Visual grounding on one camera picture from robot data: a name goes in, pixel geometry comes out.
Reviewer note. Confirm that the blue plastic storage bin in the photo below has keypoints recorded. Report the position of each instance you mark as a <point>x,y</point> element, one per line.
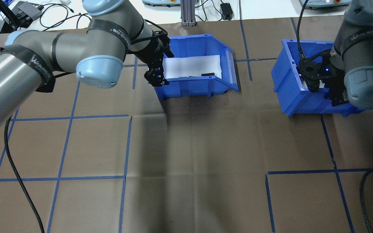
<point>290,90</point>
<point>189,89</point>

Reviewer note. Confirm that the light blue teach pendant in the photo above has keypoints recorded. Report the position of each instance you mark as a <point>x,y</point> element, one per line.
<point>322,3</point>
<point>160,2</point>

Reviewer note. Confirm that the black cylindrical capacitor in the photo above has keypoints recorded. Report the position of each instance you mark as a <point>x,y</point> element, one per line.
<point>208,74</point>

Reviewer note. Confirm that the black power adapter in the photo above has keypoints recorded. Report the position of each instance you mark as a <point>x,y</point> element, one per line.
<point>227,11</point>
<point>28,11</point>

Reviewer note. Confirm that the small white object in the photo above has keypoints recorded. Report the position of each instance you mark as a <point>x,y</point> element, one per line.
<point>66,1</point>

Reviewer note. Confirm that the black stand bar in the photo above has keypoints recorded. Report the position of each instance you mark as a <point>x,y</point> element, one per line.
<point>6,14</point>

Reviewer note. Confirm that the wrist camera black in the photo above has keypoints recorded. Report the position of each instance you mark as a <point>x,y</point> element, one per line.
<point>166,45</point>
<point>311,71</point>

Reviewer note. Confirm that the aluminium profile post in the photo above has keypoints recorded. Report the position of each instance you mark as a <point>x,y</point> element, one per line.
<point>188,13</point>

